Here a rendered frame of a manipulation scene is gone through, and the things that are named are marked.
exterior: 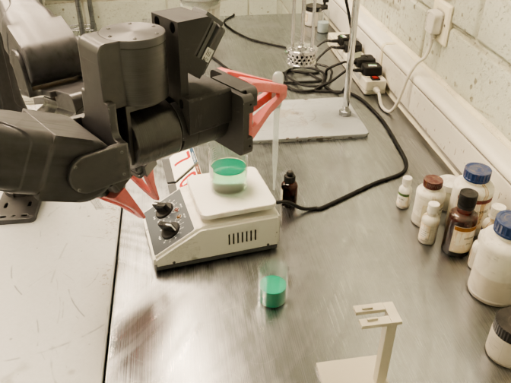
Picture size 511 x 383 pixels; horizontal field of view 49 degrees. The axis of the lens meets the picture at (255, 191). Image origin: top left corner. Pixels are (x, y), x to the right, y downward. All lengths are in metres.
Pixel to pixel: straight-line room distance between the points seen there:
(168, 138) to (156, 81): 0.06
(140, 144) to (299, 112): 0.84
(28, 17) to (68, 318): 0.40
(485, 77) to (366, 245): 0.41
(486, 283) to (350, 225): 0.25
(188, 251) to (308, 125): 0.52
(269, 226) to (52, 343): 0.35
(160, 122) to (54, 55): 0.22
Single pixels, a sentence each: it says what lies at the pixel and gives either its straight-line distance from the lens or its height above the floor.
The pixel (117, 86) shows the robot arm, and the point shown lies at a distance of 0.50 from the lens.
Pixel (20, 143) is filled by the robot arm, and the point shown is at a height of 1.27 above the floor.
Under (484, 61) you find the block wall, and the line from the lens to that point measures 1.15.
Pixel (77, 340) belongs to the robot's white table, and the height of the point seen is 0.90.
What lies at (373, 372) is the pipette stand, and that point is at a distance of 0.74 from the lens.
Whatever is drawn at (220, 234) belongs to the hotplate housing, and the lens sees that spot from 0.86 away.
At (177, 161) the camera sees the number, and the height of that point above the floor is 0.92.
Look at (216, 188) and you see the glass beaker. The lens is 0.87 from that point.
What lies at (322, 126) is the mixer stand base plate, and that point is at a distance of 1.27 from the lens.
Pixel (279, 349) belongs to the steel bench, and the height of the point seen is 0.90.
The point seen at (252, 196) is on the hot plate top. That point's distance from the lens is 0.88.
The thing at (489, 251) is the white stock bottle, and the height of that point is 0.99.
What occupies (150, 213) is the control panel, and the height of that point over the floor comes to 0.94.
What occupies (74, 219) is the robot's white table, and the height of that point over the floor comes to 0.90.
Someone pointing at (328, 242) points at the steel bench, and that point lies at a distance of 0.93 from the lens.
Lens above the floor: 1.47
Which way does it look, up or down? 33 degrees down
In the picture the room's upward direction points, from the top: straight up
